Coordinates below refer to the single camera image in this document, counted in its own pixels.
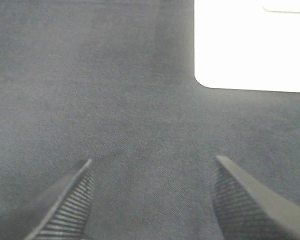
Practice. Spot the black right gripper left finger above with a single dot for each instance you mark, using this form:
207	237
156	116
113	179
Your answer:
68	215

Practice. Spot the black table mat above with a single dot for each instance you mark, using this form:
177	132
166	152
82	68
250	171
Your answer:
113	81

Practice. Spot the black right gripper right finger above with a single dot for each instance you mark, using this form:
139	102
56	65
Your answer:
246	209

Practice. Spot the white storage box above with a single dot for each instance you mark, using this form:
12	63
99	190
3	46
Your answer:
247	44

